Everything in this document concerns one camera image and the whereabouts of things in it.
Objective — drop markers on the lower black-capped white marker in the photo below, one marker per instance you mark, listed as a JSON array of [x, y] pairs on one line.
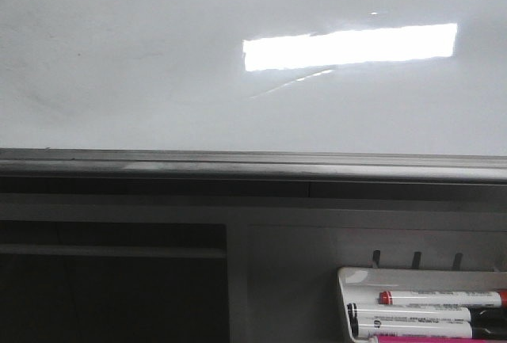
[[369, 327]]

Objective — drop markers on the white marker tray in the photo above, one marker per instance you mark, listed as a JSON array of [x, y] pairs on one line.
[[363, 286]]

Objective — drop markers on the red-capped white marker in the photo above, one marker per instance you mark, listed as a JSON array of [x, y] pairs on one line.
[[472, 299]]

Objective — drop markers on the white whiteboard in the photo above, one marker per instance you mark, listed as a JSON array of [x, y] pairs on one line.
[[333, 76]]

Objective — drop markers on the grey cabinet with shelf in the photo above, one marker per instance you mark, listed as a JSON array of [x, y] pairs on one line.
[[158, 260]]

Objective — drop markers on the grey whiteboard frame ledge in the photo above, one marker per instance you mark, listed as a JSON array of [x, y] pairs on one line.
[[243, 165]]

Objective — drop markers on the upper black-capped white marker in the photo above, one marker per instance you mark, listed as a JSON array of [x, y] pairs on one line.
[[416, 313]]

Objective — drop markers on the pink marker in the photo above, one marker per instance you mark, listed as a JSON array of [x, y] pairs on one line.
[[392, 339]]

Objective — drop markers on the black-capped white marker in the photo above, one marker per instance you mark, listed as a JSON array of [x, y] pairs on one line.
[[369, 327], [416, 313]]

